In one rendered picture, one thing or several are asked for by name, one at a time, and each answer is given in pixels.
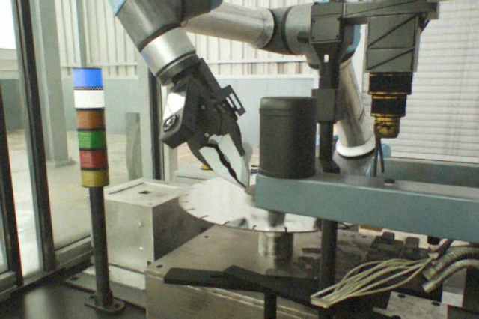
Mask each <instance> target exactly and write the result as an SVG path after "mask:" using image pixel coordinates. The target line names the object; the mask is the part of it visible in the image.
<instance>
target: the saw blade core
mask: <svg viewBox="0 0 479 319"><path fill-rule="evenodd" d="M255 176H256V174H252V175H250V184H249V185H252V184H255ZM244 189H245V188H244ZM244 189H243V188H241V187H239V186H236V185H234V184H232V183H231V182H229V181H227V180H225V179H224V178H222V177H221V178H217V179H215V180H205V181H202V182H200V183H196V184H194V185H191V186H189V187H188V188H187V189H184V190H183V191H182V192H181V193H180V195H179V197H178V203H179V205H180V207H181V208H182V209H183V210H184V211H186V212H187V213H188V214H189V215H191V216H193V217H195V218H197V219H201V220H203V221H205V222H209V223H212V224H215V225H220V226H225V227H228V228H234V229H239V230H244V231H252V230H253V229H254V227H256V228H255V229H254V231H257V232H267V233H285V229H287V233H313V232H318V230H319V231H320V232H322V223H323V219H319V218H314V217H309V216H300V215H295V214H290V213H281V212H276V211H271V210H262V209H257V208H256V207H255V202H253V201H249V200H248V199H246V198H245V197H244ZM355 225H357V224H352V223H346V222H338V229H342V228H346V227H348V228H349V227H353V226H355ZM317 229H318V230H317Z"/></svg>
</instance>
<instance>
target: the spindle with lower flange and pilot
mask: <svg viewBox="0 0 479 319"><path fill-rule="evenodd" d="M293 244H294V233H287V229H285V233H267V232H259V244H258V251H259V253H260V254H261V255H262V256H264V257H266V258H273V259H282V258H289V257H290V256H291V255H293Z"/></svg>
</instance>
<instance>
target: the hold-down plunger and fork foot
mask: <svg viewBox="0 0 479 319"><path fill-rule="evenodd" d="M325 62H329V56H328V55H325ZM333 128H334V124H320V128H319V146H318V157H315V169H316V171H317V172H323V173H331V174H340V167H339V166H338V165H337V164H336V163H335V161H334V160H333V159H332V143H333Z"/></svg>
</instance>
